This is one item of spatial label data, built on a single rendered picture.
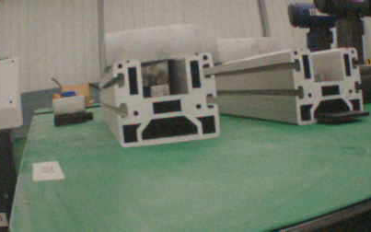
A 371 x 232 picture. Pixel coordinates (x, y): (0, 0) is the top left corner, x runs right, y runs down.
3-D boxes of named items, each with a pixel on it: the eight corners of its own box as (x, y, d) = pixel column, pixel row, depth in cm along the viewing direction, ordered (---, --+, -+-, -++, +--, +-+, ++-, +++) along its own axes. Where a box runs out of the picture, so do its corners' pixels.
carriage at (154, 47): (103, 92, 76) (100, 45, 76) (180, 83, 78) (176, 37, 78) (108, 90, 60) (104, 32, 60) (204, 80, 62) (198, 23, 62)
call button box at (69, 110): (56, 123, 123) (53, 98, 122) (93, 120, 124) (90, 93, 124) (54, 125, 115) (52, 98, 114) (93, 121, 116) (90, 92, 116)
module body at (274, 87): (178, 109, 136) (174, 74, 135) (217, 104, 137) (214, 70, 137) (298, 125, 57) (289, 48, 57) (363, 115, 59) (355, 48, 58)
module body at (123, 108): (101, 117, 132) (98, 83, 132) (141, 112, 134) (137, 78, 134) (121, 147, 54) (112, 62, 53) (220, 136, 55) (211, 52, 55)
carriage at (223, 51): (200, 82, 104) (196, 47, 103) (255, 77, 106) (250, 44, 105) (220, 80, 88) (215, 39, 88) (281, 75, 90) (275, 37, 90)
